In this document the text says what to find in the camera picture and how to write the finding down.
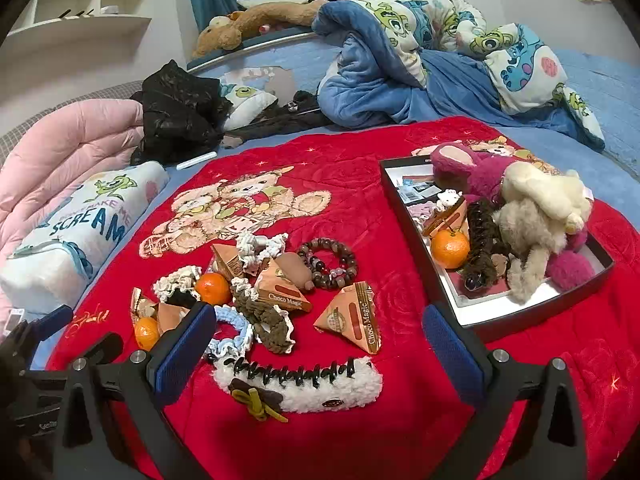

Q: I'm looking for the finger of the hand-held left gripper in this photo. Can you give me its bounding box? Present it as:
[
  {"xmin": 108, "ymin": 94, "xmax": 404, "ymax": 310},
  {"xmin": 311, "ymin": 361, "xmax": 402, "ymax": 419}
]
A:
[
  {"xmin": 84, "ymin": 334, "xmax": 125, "ymax": 368},
  {"xmin": 22, "ymin": 304, "xmax": 75, "ymax": 343}
]

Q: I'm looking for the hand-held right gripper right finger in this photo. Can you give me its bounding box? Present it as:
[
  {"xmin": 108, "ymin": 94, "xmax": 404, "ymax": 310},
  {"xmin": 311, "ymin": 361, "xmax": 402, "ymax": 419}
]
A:
[{"xmin": 422, "ymin": 304, "xmax": 587, "ymax": 480}]

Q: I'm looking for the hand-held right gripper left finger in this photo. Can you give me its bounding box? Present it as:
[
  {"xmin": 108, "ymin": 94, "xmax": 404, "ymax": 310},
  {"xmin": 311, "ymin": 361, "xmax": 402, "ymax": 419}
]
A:
[{"xmin": 52, "ymin": 301, "xmax": 217, "ymax": 480}]

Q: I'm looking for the blue crochet scrunchie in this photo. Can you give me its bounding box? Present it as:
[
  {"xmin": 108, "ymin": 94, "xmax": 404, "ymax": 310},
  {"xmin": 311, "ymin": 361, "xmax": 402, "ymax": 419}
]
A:
[{"xmin": 204, "ymin": 304, "xmax": 257, "ymax": 363}]

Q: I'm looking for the brown knit scrunchie white lace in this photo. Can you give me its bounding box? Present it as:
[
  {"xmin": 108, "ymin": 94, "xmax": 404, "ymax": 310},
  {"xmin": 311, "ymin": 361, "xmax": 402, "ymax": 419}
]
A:
[{"xmin": 229, "ymin": 277, "xmax": 297, "ymax": 357}]

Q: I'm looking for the black shallow tray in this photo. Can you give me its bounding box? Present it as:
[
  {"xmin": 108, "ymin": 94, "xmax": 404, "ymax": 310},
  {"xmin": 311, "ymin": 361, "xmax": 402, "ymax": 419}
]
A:
[{"xmin": 378, "ymin": 156, "xmax": 615, "ymax": 343}]

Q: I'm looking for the peach triangular snack packet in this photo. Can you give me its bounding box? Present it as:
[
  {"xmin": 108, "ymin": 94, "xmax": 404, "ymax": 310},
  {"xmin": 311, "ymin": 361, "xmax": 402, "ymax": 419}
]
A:
[
  {"xmin": 254, "ymin": 259, "xmax": 314, "ymax": 315},
  {"xmin": 313, "ymin": 282, "xmax": 383, "ymax": 357}
]

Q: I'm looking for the mandarin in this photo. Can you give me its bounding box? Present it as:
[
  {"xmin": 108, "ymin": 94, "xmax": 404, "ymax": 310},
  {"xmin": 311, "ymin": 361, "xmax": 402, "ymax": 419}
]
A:
[
  {"xmin": 431, "ymin": 227, "xmax": 471, "ymax": 266},
  {"xmin": 133, "ymin": 316, "xmax": 162, "ymax": 352},
  {"xmin": 195, "ymin": 272, "xmax": 232, "ymax": 307}
]

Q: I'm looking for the brown white snack packet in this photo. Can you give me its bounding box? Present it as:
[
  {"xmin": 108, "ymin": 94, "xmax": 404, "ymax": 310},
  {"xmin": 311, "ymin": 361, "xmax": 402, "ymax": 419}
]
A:
[{"xmin": 130, "ymin": 287, "xmax": 160, "ymax": 320}]

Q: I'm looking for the black scrunchie white lace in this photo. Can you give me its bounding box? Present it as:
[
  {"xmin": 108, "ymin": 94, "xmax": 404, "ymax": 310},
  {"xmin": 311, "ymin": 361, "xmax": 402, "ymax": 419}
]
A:
[{"xmin": 152, "ymin": 265, "xmax": 202, "ymax": 310}]

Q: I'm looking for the brown bow hair clip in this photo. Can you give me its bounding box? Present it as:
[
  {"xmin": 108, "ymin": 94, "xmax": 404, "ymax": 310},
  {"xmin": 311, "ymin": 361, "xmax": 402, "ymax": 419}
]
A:
[{"xmin": 227, "ymin": 379, "xmax": 290, "ymax": 423}]

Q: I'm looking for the long white printed pillow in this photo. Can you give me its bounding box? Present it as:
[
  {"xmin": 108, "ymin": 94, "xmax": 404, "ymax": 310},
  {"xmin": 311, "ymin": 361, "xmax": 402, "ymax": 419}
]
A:
[{"xmin": 0, "ymin": 160, "xmax": 171, "ymax": 313}]

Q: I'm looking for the brown triangular snack packet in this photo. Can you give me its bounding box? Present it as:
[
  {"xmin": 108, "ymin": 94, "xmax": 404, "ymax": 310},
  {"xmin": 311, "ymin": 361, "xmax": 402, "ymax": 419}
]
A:
[
  {"xmin": 422, "ymin": 199, "xmax": 470, "ymax": 237},
  {"xmin": 210, "ymin": 242, "xmax": 247, "ymax": 281}
]

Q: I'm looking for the dark brown hair claw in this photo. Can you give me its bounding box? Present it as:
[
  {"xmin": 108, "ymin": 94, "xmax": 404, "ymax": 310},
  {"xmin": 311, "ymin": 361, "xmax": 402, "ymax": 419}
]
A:
[{"xmin": 459, "ymin": 199, "xmax": 508, "ymax": 292}]

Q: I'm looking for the white fluffy hair clip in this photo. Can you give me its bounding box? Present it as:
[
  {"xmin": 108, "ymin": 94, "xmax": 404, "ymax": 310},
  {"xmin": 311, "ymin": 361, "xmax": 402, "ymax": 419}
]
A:
[{"xmin": 212, "ymin": 354, "xmax": 385, "ymax": 415}]

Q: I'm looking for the grey-beige furry plush toy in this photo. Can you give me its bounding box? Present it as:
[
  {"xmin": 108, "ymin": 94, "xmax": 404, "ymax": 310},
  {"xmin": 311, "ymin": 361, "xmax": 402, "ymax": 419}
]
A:
[{"xmin": 492, "ymin": 199, "xmax": 558, "ymax": 306}]

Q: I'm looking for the tan oval pouch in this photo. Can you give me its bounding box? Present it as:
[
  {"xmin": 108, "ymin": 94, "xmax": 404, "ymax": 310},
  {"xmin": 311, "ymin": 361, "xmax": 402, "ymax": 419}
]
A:
[{"xmin": 275, "ymin": 252, "xmax": 317, "ymax": 295}]

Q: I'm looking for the pink crochet scrunchie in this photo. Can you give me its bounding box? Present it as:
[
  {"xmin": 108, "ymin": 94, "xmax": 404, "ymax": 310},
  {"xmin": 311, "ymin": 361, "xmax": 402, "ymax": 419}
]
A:
[{"xmin": 406, "ymin": 202, "xmax": 437, "ymax": 223}]

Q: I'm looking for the small white crochet scrunchie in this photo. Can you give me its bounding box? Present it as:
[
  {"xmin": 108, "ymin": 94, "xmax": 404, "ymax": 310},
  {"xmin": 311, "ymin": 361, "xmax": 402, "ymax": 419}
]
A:
[{"xmin": 436, "ymin": 188, "xmax": 463, "ymax": 211}]

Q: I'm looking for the black barcode card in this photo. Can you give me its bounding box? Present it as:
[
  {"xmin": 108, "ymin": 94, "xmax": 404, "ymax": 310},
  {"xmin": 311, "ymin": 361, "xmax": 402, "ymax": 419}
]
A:
[{"xmin": 395, "ymin": 170, "xmax": 442, "ymax": 202}]

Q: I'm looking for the pink quilt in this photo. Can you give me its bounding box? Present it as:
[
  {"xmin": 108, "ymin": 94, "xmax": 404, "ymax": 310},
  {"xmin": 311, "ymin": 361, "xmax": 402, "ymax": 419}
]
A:
[{"xmin": 0, "ymin": 99, "xmax": 151, "ymax": 321}]

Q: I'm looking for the red printed blanket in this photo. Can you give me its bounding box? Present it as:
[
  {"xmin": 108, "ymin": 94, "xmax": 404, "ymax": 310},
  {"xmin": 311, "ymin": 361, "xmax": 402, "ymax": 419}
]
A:
[{"xmin": 45, "ymin": 115, "xmax": 640, "ymax": 480}]

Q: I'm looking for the cream plush toy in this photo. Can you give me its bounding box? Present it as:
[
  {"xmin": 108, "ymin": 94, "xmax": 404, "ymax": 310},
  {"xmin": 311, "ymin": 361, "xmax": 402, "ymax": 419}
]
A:
[{"xmin": 501, "ymin": 162, "xmax": 595, "ymax": 235}]

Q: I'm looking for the pink plush bear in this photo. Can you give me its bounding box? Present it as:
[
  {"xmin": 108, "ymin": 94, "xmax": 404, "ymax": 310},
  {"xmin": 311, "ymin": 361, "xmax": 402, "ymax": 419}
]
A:
[{"xmin": 430, "ymin": 142, "xmax": 598, "ymax": 293}]

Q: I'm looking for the white tube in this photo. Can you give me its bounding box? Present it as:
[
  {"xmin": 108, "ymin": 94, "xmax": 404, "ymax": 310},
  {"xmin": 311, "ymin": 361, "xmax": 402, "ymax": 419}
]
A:
[{"xmin": 176, "ymin": 151, "xmax": 218, "ymax": 171}]

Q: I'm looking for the black puffer jacket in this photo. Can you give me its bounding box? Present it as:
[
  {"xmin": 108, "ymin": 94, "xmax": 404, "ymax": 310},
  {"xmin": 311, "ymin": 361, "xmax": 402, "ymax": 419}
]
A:
[{"xmin": 129, "ymin": 59, "xmax": 236, "ymax": 167}]

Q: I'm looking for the dark brown garment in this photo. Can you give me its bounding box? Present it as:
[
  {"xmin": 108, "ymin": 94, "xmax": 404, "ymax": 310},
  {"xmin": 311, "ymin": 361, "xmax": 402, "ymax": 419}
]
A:
[{"xmin": 220, "ymin": 90, "xmax": 331, "ymax": 150}]

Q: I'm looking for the small monster-print pillow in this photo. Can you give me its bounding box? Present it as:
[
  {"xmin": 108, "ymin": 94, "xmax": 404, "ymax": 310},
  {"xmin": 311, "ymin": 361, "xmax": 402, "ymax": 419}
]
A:
[{"xmin": 217, "ymin": 82, "xmax": 278, "ymax": 133}]

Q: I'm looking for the blue monster-print quilt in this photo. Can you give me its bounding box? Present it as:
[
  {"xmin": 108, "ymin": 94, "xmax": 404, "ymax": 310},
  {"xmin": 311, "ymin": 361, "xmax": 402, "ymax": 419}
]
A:
[{"xmin": 310, "ymin": 0, "xmax": 607, "ymax": 153}]

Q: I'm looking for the blue bed sheet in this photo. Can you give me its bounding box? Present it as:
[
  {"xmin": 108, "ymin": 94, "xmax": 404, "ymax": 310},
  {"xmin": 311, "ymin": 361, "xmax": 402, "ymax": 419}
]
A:
[{"xmin": 30, "ymin": 35, "xmax": 640, "ymax": 371}]

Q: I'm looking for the brown teddy bear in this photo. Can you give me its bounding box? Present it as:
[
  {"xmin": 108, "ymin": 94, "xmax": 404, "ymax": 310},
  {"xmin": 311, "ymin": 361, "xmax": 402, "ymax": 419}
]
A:
[{"xmin": 191, "ymin": 0, "xmax": 331, "ymax": 59}]

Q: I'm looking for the brown bead bracelet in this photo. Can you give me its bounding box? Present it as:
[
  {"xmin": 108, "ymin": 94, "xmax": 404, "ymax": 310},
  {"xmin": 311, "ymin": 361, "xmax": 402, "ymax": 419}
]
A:
[{"xmin": 297, "ymin": 239, "xmax": 358, "ymax": 292}]

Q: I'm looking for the white wall shelf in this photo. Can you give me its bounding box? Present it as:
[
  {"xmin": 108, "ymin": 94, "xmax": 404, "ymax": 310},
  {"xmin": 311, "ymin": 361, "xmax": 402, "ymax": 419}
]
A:
[{"xmin": 10, "ymin": 0, "xmax": 168, "ymax": 86}]

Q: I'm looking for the white metal bed frame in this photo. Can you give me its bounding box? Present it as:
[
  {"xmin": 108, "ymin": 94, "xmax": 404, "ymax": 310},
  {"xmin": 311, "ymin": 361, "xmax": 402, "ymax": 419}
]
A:
[{"xmin": 186, "ymin": 29, "xmax": 321, "ymax": 72}]

